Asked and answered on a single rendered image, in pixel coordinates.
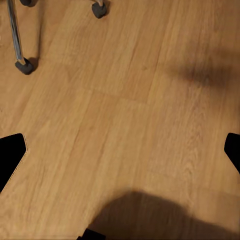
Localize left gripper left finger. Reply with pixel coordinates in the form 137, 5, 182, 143
0, 133, 26, 193

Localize swivel chair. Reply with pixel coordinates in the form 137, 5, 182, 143
6, 0, 107, 75

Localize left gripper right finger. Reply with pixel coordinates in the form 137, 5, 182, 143
224, 133, 240, 173

